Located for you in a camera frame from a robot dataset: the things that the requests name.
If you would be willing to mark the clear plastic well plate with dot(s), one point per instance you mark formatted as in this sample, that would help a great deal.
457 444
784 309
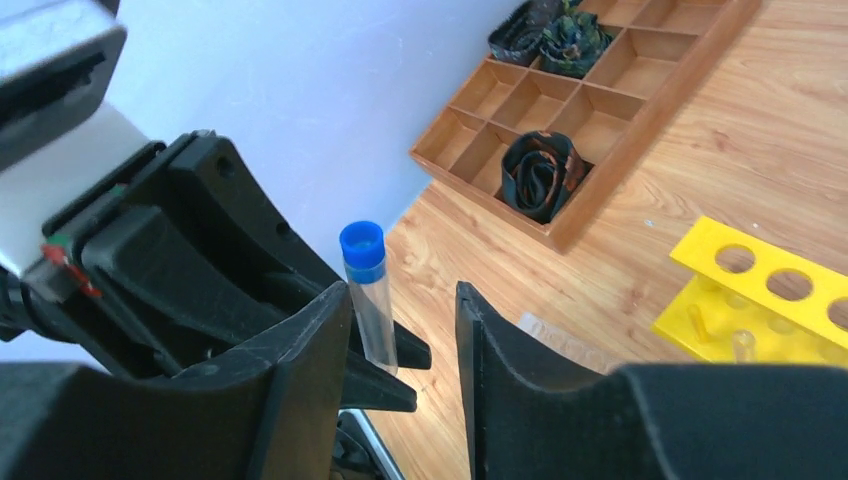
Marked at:
568 345

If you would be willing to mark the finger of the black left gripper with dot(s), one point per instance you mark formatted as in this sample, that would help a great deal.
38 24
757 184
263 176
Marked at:
161 290
220 207

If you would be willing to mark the wooden compartment organizer tray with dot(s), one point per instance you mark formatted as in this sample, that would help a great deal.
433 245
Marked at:
661 51

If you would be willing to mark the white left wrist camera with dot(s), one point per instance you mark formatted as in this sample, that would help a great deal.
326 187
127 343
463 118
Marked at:
59 134

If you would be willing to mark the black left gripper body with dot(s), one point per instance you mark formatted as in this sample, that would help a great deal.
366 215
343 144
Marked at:
57 299

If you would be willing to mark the yellow test tube rack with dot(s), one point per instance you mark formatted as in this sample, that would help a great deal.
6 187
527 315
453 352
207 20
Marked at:
741 282

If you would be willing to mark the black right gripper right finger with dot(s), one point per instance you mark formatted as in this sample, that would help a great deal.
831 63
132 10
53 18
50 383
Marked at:
531 413

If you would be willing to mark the dark floral rolled cloth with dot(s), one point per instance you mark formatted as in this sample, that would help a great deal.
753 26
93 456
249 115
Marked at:
541 171

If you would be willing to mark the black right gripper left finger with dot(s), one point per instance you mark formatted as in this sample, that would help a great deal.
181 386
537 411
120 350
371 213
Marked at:
265 409

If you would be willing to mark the clear glass tube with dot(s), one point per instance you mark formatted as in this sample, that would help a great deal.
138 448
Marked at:
743 343

